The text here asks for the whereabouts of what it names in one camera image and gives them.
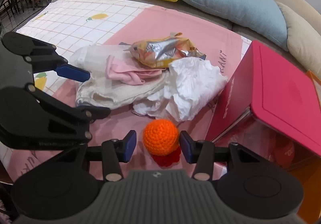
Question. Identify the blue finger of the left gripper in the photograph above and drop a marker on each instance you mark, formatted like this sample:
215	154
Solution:
73	73
94	112

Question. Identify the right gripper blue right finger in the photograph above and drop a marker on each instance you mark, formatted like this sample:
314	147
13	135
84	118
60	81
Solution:
200	153

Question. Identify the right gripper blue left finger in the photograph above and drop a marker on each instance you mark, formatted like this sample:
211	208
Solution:
114	152

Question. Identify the orange knitted ball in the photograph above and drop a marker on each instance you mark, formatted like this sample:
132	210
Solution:
160	137

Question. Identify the cream cloth bag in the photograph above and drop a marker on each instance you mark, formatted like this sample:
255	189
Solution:
102	92

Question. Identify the checked lemon tablecloth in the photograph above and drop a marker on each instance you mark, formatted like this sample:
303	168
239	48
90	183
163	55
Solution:
72	24

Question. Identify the pink cloth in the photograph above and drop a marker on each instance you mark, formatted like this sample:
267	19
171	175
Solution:
129	71

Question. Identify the white crumpled tissue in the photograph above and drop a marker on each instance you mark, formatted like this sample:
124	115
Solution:
190	85

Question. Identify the red lidded plastic box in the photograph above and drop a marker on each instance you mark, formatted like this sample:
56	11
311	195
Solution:
270	107

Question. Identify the foil snack bag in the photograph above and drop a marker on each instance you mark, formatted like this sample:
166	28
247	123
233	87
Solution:
159	53

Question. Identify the pink mat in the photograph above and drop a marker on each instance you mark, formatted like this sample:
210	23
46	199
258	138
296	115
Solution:
145	63

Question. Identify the orange white storage box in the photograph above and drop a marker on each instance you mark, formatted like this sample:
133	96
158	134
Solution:
314	78

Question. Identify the beige cushion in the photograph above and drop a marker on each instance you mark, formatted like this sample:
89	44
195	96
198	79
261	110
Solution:
303	41

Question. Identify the light blue cushion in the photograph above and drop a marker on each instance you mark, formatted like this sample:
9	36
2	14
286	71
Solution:
261	16

